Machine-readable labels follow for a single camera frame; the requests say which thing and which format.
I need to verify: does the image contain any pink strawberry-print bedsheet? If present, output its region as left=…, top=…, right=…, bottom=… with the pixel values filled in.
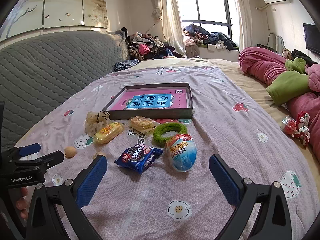
left=14, top=66, right=318, bottom=240

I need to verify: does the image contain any green fleece blanket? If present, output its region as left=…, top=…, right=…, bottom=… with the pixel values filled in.
left=266, top=57, right=318, bottom=107

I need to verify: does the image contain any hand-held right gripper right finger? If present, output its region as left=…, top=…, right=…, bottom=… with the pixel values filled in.
left=209, top=154, right=293, bottom=240

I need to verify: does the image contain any pink and blue book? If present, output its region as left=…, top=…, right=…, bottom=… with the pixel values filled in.
left=109, top=89, right=188, bottom=111

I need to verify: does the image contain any beige scrunchie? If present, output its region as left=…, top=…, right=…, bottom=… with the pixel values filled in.
left=84, top=110, right=112, bottom=136

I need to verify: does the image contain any red wrapped candy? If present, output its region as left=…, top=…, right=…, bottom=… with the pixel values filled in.
left=282, top=116, right=298, bottom=135

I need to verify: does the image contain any dark blue floral cloth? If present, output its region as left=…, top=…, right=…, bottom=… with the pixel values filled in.
left=114, top=59, right=139, bottom=72

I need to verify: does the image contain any cream curtain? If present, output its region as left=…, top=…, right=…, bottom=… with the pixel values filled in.
left=231, top=0, right=248, bottom=50
left=160, top=0, right=187, bottom=57

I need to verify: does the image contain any black television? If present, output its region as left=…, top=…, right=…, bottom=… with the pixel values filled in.
left=303, top=23, right=320, bottom=57

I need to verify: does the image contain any pile of dark clothes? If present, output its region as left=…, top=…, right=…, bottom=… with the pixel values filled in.
left=183, top=23, right=237, bottom=50

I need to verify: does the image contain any pile of mixed clothes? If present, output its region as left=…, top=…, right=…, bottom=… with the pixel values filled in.
left=122, top=27, right=185, bottom=61

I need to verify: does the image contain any blue cookie packet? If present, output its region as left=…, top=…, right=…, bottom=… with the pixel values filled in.
left=114, top=144, right=163, bottom=174

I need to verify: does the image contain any dark shallow cardboard box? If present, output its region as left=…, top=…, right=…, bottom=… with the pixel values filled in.
left=102, top=82, right=194, bottom=120

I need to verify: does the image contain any green fuzzy scrunchie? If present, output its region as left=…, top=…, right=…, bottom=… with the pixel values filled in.
left=153, top=123, right=188, bottom=148

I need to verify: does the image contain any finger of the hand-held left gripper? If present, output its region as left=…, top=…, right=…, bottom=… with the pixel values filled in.
left=14, top=151, right=65, bottom=173
left=2, top=143, right=42, bottom=163

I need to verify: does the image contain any blue egg-shaped toy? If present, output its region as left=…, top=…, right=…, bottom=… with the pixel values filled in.
left=165, top=134, right=198, bottom=172

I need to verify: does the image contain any clear orange-print cracker packet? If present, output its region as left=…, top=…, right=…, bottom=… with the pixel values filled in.
left=129, top=116, right=157, bottom=133

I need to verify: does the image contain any pink quilt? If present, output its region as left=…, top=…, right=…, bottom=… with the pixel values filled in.
left=239, top=47, right=320, bottom=153

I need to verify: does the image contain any dark-framed window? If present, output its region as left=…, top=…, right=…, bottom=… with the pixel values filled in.
left=175, top=0, right=234, bottom=49

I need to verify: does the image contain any person's left hand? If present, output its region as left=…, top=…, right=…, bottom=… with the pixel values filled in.
left=15, top=187, right=29, bottom=220

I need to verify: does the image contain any floral wall mural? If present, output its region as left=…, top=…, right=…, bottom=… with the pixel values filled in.
left=0, top=0, right=108, bottom=42

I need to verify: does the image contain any yellow rice cracker packet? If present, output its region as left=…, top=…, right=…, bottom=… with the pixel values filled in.
left=94, top=121, right=124, bottom=145

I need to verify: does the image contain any black clothing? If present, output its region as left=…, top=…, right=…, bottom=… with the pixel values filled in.
left=291, top=49, right=318, bottom=67

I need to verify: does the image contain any grey quilted headboard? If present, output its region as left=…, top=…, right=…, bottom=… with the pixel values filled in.
left=0, top=31, right=130, bottom=150

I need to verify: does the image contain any red and white scrunchie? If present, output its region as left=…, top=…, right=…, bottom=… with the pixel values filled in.
left=292, top=112, right=310, bottom=148

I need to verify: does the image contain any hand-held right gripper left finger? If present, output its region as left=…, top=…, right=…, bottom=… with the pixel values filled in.
left=25, top=155, right=108, bottom=240

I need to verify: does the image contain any white curved metal frame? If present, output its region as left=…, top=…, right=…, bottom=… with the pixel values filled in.
left=269, top=32, right=284, bottom=53

